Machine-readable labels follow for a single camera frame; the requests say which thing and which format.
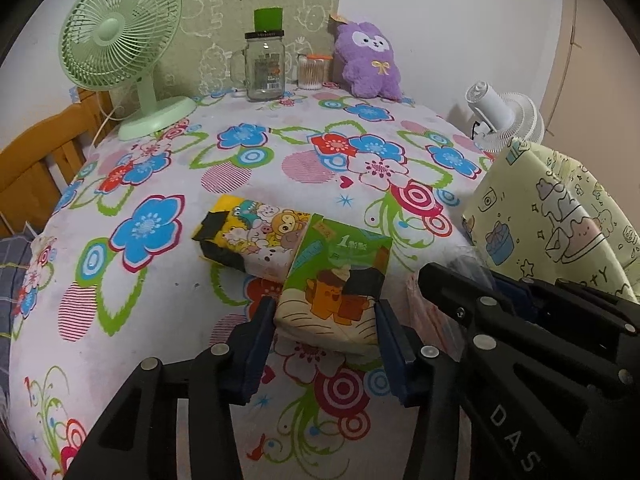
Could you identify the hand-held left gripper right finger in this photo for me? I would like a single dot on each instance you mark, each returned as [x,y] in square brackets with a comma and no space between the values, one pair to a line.
[394,357]

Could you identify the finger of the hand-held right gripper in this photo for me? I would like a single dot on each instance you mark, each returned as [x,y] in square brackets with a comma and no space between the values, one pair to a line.
[500,330]
[515,300]

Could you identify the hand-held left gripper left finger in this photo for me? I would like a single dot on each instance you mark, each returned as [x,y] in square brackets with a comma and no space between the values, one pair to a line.
[254,355]

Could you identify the yellow printed fabric box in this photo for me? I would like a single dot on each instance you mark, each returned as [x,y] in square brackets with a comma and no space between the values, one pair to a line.
[550,220]

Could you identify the green tissue pack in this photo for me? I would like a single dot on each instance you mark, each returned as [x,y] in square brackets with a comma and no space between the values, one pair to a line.
[335,280]

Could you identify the yellow cartoon tissue pack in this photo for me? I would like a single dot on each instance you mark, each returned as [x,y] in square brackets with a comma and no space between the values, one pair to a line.
[260,230]

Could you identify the floral tablecloth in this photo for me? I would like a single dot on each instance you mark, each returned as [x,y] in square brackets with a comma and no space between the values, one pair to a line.
[165,310]

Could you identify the white standing fan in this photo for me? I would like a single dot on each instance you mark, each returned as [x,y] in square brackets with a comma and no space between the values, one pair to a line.
[520,120]

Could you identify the beige door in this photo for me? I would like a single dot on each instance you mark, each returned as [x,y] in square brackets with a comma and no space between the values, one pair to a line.
[600,85]

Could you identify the grey plaid blanket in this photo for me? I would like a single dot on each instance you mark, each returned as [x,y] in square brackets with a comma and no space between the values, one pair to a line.
[10,270]

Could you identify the glass mason jar mug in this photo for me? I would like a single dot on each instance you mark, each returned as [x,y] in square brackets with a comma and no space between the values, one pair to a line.
[262,75]

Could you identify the purple plush bunny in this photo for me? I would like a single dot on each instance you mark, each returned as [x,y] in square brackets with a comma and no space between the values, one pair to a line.
[367,60]

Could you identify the cotton swab jar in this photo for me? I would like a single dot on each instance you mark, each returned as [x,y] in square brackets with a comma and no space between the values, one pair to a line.
[314,75]

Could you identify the green patterned board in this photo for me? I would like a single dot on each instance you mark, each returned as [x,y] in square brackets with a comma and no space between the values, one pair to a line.
[220,15]

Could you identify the green desk fan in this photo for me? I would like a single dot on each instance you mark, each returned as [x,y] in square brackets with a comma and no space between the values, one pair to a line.
[112,30]

